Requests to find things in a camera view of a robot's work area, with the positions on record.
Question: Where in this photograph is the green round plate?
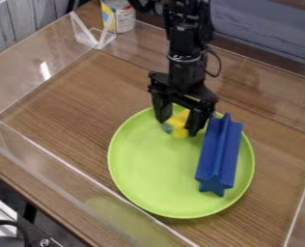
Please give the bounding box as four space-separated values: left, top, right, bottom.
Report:
106 108 255 219

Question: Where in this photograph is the clear acrylic enclosure wall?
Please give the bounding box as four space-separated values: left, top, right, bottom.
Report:
0 3 305 247

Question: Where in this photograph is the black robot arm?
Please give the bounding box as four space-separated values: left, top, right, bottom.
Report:
128 0 217 136

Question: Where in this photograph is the yellow toy banana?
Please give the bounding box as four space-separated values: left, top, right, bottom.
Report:
161 110 188 138

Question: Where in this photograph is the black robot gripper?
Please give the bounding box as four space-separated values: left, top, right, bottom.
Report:
148 54 217 137

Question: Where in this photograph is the black device with knob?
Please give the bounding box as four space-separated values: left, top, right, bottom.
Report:
17 222 86 247

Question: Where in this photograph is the black cable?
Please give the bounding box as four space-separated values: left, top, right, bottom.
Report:
0 219 33 247

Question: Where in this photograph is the blue star-shaped block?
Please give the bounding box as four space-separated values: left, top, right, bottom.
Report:
195 113 243 197

